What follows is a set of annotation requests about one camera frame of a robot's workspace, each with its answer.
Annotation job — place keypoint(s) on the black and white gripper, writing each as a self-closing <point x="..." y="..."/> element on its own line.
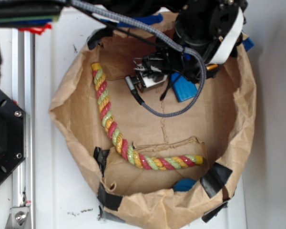
<point x="212" y="28"/>

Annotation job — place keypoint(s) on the blue rectangular block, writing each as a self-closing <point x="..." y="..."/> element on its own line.
<point x="183" y="89"/>

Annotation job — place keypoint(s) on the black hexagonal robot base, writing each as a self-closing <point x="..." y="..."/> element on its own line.
<point x="11" y="136"/>

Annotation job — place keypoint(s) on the blue tape strip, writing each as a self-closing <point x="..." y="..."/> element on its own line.
<point x="247" y="42"/>

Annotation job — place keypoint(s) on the brown paper bag bin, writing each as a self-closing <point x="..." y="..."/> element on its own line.
<point x="131" y="158"/>

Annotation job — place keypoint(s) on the aluminium extrusion rail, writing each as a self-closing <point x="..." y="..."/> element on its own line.
<point x="23" y="67"/>

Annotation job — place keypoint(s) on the metal corner bracket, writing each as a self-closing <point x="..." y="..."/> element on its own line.
<point x="19" y="218"/>

